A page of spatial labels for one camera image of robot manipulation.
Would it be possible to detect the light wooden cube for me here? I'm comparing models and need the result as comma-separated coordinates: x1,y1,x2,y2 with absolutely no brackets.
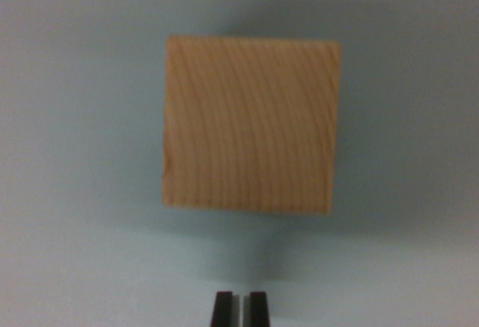
161,34,341,216

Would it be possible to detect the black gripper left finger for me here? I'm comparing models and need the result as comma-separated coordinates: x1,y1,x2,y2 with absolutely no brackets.
210,291,241,327

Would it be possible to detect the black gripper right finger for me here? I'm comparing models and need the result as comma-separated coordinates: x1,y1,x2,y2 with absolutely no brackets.
242,291,271,327

